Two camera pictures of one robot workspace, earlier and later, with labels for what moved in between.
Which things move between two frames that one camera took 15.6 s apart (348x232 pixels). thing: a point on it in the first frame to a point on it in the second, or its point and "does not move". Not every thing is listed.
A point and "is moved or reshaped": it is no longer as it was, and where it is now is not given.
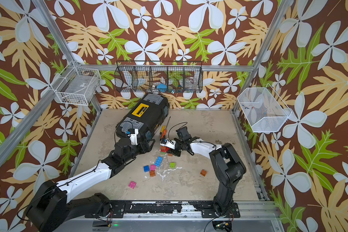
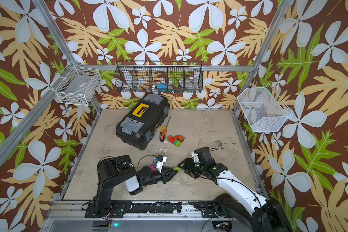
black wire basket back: x=157 y=77 does not move
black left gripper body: x=135 y=150 to x=155 y=177
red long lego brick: x=164 y=149 is moved or reshaped
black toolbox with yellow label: x=147 y=116 does not move
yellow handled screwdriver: x=162 y=130 does not move
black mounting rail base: x=120 y=209 does not move
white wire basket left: x=77 y=85 does not move
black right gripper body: x=179 y=147 to x=194 y=168
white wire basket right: x=263 y=111 does not move
